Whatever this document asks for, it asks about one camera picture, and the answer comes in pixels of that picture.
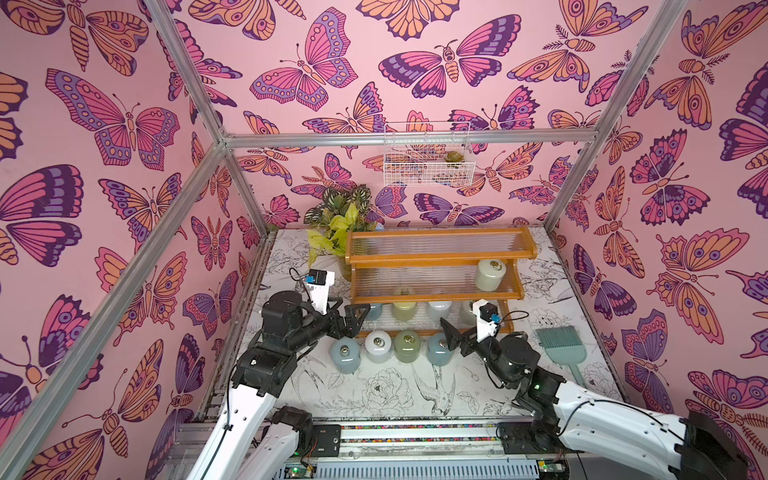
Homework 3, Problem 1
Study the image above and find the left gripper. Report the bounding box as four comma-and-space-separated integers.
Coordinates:
286, 295, 368, 356

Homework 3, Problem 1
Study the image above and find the blue tea canister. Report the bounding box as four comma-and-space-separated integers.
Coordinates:
426, 333, 453, 367

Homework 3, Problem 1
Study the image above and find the light blue tall canister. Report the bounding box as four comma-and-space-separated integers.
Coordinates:
329, 338, 361, 375

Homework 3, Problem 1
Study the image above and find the green tea canister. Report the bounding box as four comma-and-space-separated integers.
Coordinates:
394, 329, 422, 364

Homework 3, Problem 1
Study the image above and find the white tea canister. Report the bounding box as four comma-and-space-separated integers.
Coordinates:
364, 330, 394, 364

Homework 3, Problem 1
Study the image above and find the cream tea canister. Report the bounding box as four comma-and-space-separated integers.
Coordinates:
474, 259, 507, 292

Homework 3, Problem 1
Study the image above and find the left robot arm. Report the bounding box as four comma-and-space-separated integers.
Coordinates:
188, 291, 371, 479

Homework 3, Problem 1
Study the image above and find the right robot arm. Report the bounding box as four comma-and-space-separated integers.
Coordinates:
441, 320, 748, 479

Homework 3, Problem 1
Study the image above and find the pale green canister bottom shelf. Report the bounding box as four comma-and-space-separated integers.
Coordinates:
459, 300, 477, 327

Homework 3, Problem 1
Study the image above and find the white canister bottom shelf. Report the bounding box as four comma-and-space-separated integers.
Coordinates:
427, 301, 452, 321

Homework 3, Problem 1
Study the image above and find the blue canister bottom shelf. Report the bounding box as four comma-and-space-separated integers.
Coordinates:
366, 303, 383, 321

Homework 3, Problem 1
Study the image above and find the yellow-green canister bottom shelf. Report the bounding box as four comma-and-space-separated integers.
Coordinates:
391, 301, 419, 322

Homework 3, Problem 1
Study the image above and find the wooden three-tier shelf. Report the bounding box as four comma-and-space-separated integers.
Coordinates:
345, 227, 538, 336

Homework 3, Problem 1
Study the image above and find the potted green leafy plant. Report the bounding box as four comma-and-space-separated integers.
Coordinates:
304, 185, 376, 267

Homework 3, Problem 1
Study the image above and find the green dustpan brush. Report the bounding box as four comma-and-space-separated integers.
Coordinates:
536, 326, 587, 387

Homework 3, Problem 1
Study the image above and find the small succulent in basket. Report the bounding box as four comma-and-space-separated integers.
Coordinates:
443, 151, 465, 164

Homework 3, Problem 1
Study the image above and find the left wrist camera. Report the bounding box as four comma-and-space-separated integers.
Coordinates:
304, 269, 336, 315

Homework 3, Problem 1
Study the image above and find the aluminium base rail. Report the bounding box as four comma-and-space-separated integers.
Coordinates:
161, 415, 682, 480

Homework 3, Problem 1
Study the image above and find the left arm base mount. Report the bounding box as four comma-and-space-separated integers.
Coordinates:
255, 423, 341, 462

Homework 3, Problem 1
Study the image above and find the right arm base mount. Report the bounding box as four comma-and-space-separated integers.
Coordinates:
496, 420, 575, 454

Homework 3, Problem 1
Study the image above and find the white wire basket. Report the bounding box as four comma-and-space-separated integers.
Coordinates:
381, 121, 476, 188

